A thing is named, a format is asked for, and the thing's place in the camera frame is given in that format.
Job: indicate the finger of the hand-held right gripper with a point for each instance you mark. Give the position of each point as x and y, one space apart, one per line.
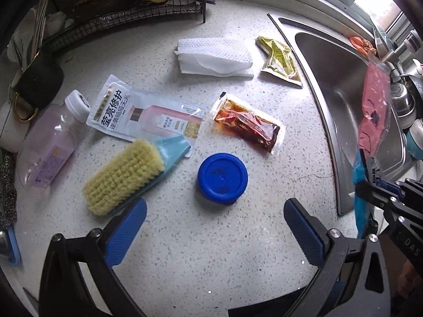
373 191
411 188

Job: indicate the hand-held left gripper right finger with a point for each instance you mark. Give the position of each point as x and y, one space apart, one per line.
304 234

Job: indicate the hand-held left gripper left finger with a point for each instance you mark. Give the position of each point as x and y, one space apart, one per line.
127 234

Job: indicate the pink and teal plastic package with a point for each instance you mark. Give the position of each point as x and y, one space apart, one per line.
375 105

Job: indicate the clear purple label bottle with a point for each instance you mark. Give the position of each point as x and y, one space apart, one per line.
49 142

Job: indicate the white shampoo sachet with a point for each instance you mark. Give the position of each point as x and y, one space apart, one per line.
132 112

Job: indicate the white paper towel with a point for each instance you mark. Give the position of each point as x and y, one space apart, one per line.
214 52

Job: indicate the blue and white bowl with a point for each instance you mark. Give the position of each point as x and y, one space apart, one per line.
415 138

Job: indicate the yellow bristle scrub brush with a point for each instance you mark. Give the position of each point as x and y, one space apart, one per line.
122 175

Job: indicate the stainless steel bowl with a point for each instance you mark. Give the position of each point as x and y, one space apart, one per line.
403 100

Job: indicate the blue round lid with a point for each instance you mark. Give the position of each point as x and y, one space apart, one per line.
223 176

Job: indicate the dark frying pan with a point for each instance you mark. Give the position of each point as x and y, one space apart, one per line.
418 79

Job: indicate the blue plastic item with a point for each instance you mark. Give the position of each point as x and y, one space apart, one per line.
14 247

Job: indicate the stainless steel sink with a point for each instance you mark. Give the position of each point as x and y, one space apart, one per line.
330 82

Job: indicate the small metal cup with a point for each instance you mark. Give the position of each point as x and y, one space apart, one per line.
3 242

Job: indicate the red chili oil packet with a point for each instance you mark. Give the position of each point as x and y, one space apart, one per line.
248 122

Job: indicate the steel wool scrubber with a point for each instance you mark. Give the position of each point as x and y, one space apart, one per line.
7 188

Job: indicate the metal gooseneck faucet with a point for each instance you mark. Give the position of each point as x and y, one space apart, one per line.
393 56

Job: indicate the orange dish cloth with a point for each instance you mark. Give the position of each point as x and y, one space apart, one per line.
362 45

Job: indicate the yellow sauce packet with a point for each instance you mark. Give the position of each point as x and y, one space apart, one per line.
279 61

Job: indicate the bundle of chopsticks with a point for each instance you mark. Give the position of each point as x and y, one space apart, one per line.
41 26

